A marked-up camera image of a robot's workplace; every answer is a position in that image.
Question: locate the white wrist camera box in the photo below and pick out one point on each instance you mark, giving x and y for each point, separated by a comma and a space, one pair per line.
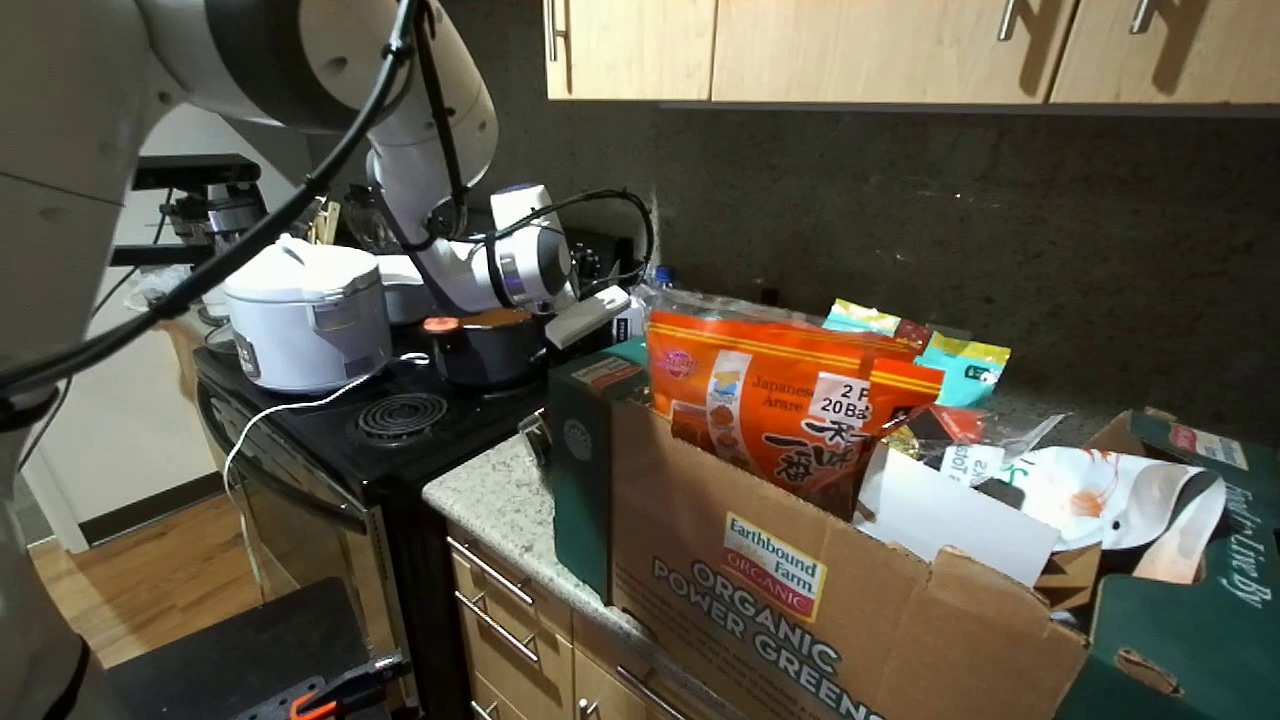
586, 317

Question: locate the black cart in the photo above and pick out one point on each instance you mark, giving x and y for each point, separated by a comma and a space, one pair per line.
253, 655

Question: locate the white cardboard piece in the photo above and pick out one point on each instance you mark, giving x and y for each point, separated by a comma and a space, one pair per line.
947, 515

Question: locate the cardboard box organic power greens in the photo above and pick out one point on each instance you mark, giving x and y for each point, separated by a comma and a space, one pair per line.
746, 535

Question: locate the orange snack bag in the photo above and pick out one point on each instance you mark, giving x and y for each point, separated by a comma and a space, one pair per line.
786, 401

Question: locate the white pouch orange print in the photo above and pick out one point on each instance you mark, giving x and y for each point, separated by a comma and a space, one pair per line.
1095, 492

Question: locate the black camera on stand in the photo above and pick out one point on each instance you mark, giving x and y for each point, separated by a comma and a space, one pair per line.
201, 168

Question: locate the white rice cooker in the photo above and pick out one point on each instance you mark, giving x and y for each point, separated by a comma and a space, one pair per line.
304, 326

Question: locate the wooden wall cabinets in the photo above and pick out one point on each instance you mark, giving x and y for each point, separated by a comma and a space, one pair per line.
866, 45

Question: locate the teal yellow snack bag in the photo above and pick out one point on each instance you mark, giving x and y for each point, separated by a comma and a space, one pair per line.
966, 364

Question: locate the dark red snack packet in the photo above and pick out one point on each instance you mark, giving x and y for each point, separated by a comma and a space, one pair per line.
949, 424

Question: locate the black stove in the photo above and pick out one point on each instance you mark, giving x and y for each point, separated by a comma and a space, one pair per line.
386, 462

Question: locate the small teal packet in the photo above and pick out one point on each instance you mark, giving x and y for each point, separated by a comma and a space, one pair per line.
862, 317

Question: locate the wooden drawer cabinet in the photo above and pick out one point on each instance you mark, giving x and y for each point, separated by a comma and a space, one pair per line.
513, 642

